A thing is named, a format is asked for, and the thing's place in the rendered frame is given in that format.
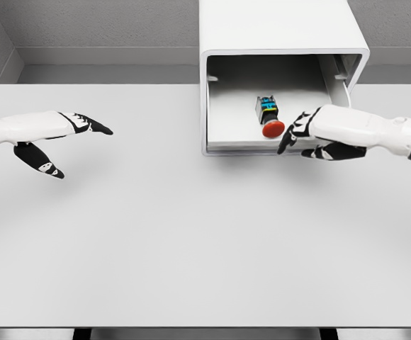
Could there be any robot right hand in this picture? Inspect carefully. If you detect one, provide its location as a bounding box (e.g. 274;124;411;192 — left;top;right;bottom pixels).
276;103;382;161

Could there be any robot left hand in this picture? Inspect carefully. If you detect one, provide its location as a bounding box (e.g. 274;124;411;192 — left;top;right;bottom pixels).
2;110;114;180

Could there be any red button load switch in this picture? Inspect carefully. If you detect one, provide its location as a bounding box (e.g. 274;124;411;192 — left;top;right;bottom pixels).
254;94;286;139

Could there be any white cabinet drawer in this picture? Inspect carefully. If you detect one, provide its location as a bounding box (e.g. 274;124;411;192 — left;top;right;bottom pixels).
201;52;354;158

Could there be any white tabletop storage cabinet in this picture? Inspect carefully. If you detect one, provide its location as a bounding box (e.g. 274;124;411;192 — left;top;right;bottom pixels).
198;0;370;89

